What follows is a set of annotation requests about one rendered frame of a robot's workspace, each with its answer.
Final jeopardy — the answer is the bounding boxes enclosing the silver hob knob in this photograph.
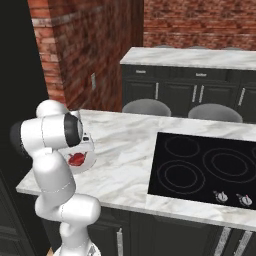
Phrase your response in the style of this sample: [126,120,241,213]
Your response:
[236,193,254,207]
[213,190,230,204]

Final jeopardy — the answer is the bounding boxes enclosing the black cupboard door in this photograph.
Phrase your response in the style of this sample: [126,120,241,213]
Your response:
[130,213,224,256]
[229,228,256,256]
[84,222,131,256]

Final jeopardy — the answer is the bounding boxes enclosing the white round plate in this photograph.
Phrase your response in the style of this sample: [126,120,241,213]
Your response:
[65,150,98,175]

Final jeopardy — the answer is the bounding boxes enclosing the grey wall switch plate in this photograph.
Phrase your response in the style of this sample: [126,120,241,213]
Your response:
[90,72,97,91]

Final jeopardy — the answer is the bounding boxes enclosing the black cupboard run marble top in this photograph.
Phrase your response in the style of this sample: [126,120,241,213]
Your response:
[119,46,256,124]

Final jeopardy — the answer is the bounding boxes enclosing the silver cupboard handle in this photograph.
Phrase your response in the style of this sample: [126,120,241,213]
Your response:
[116,227,125,256]
[213,226,232,256]
[234,229,254,256]

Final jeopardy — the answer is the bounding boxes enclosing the black hob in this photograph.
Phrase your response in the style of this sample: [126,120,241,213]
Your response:
[147,131,256,211]

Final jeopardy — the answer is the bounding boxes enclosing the grey round stool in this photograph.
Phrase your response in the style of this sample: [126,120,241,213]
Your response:
[187,103,244,124]
[121,98,172,118]

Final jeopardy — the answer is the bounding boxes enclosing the tall black fridge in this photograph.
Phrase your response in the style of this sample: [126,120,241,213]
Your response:
[0,0,51,256]

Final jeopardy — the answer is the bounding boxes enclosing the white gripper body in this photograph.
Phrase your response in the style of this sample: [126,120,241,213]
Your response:
[70,141,97,157]

